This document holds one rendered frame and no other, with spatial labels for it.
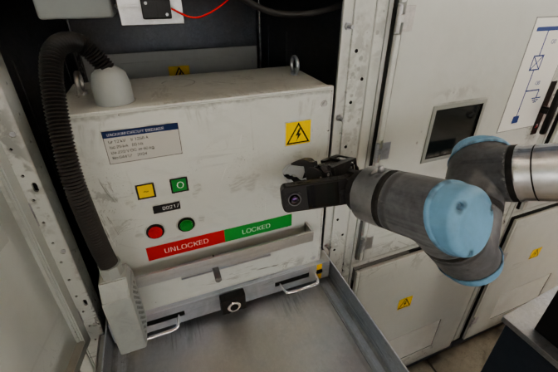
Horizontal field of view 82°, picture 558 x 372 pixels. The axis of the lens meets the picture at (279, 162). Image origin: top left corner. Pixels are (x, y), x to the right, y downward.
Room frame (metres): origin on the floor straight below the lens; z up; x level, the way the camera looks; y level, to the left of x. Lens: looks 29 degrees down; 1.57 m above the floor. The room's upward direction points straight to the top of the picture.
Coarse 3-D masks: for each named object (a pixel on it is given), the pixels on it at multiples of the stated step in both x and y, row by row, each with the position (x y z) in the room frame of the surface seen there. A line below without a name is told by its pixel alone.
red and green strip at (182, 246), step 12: (288, 216) 0.60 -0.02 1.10; (228, 228) 0.55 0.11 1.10; (240, 228) 0.56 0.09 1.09; (252, 228) 0.57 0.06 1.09; (264, 228) 0.58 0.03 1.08; (276, 228) 0.59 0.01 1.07; (180, 240) 0.51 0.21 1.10; (192, 240) 0.52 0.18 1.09; (204, 240) 0.53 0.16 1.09; (216, 240) 0.54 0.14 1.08; (228, 240) 0.55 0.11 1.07; (156, 252) 0.49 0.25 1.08; (168, 252) 0.50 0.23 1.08; (180, 252) 0.51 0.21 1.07
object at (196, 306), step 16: (320, 256) 0.64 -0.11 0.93; (288, 272) 0.59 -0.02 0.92; (304, 272) 0.60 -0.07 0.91; (320, 272) 0.62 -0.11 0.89; (224, 288) 0.54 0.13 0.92; (240, 288) 0.54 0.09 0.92; (256, 288) 0.55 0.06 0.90; (272, 288) 0.57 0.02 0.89; (176, 304) 0.49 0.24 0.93; (192, 304) 0.50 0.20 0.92; (208, 304) 0.51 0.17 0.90; (160, 320) 0.47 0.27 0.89; (176, 320) 0.48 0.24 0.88; (112, 336) 0.44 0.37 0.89
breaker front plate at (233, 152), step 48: (288, 96) 0.60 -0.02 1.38; (96, 144) 0.48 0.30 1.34; (192, 144) 0.53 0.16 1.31; (240, 144) 0.56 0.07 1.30; (96, 192) 0.47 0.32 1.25; (192, 192) 0.52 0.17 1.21; (240, 192) 0.56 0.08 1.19; (144, 240) 0.49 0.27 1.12; (240, 240) 0.56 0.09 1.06; (144, 288) 0.48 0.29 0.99; (192, 288) 0.51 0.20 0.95
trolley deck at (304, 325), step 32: (288, 288) 0.60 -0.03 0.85; (320, 288) 0.60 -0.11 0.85; (192, 320) 0.51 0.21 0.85; (224, 320) 0.51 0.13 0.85; (256, 320) 0.51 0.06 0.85; (288, 320) 0.51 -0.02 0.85; (320, 320) 0.51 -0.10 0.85; (160, 352) 0.43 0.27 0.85; (192, 352) 0.43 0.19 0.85; (224, 352) 0.43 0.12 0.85; (256, 352) 0.43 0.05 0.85; (288, 352) 0.43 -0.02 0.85; (320, 352) 0.43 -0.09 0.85; (352, 352) 0.43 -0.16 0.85
